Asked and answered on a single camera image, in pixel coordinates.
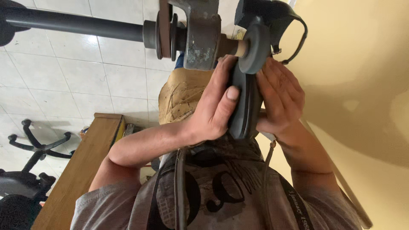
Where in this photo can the person's right fingers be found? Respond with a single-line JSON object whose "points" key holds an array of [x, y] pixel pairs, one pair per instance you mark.
{"points": [[278, 78]]}

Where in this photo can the black office chair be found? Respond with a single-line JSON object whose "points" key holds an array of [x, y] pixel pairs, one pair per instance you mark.
{"points": [[28, 179]]}

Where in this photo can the black wheel guard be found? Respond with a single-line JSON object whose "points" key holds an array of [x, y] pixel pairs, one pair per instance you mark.
{"points": [[271, 16]]}

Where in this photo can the dark grey shoe sole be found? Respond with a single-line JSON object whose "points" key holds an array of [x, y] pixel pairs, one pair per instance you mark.
{"points": [[244, 108]]}

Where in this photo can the wooden bench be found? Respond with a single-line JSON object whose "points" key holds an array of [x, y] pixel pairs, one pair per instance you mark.
{"points": [[80, 175]]}

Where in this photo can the grey grinding wheel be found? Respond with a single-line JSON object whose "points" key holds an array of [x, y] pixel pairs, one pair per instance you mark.
{"points": [[255, 48]]}

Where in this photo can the black metal shaft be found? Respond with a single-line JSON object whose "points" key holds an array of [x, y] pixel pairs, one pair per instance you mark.
{"points": [[73, 24]]}

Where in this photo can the grey metal grinder housing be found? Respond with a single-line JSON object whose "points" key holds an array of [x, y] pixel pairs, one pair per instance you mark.
{"points": [[201, 35]]}

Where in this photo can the grey printed shirt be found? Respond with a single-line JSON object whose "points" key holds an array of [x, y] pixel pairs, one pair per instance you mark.
{"points": [[223, 198]]}

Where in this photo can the brown spindle bushing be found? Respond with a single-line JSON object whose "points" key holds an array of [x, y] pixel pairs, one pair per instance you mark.
{"points": [[231, 46]]}

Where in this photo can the dark metal pulley discs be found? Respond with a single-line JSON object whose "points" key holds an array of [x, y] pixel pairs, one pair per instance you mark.
{"points": [[164, 33]]}

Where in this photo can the person's right hand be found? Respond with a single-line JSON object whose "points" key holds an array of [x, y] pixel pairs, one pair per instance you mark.
{"points": [[282, 102]]}

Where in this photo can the person's left hand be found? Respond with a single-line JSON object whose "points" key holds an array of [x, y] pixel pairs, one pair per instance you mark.
{"points": [[207, 115]]}

